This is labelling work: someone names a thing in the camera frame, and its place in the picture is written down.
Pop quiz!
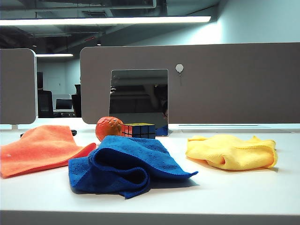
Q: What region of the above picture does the yellow microfiber rag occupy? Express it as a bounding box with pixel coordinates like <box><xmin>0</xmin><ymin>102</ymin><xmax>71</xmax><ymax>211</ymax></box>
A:
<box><xmin>185</xmin><ymin>134</ymin><xmax>279</xmax><ymax>171</ymax></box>

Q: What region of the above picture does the Rubik's cube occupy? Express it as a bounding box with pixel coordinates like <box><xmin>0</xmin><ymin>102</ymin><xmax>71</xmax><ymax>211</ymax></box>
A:
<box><xmin>121</xmin><ymin>122</ymin><xmax>157</xmax><ymax>139</ymax></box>

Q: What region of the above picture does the blue microfiber rag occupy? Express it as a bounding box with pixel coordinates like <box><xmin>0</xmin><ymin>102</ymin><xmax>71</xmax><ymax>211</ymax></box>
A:
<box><xmin>67</xmin><ymin>135</ymin><xmax>199</xmax><ymax>200</ymax></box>

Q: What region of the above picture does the orange microfiber rag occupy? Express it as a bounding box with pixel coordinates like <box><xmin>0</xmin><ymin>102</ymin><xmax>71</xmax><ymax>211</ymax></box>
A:
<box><xmin>0</xmin><ymin>125</ymin><xmax>97</xmax><ymax>179</ymax></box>

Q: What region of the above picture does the square frameless mirror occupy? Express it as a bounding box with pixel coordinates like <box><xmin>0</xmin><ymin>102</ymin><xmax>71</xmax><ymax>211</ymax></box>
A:
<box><xmin>108</xmin><ymin>68</ymin><xmax>169</xmax><ymax>137</ymax></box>

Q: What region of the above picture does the orange fruit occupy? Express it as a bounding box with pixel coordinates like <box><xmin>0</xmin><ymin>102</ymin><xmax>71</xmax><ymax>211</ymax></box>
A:
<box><xmin>95</xmin><ymin>116</ymin><xmax>124</xmax><ymax>142</ymax></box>

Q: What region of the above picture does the black computer monitor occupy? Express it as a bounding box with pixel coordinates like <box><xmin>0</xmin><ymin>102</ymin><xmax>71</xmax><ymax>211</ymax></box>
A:
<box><xmin>55</xmin><ymin>98</ymin><xmax>73</xmax><ymax>110</ymax></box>

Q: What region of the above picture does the wide brown desk partition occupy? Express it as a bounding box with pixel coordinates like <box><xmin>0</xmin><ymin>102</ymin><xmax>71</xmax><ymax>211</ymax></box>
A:
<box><xmin>79</xmin><ymin>42</ymin><xmax>300</xmax><ymax>125</ymax></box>

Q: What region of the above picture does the black office chair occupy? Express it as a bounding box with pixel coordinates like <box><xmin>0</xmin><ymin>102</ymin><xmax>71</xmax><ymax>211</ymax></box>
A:
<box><xmin>37</xmin><ymin>89</ymin><xmax>53</xmax><ymax>118</ymax></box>

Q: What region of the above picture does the long ceiling light strip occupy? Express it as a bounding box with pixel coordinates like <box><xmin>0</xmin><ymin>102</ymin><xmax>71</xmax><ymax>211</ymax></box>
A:
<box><xmin>0</xmin><ymin>15</ymin><xmax>211</xmax><ymax>26</ymax></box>

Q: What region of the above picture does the short ceiling light strip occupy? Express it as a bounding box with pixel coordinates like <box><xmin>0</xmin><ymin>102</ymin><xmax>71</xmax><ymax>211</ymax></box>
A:
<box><xmin>36</xmin><ymin>53</ymin><xmax>74</xmax><ymax>57</ymax></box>

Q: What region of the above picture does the narrow brown desk partition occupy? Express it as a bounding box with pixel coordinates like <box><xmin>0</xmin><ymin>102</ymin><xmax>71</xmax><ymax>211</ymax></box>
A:
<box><xmin>0</xmin><ymin>48</ymin><xmax>38</xmax><ymax>125</ymax></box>

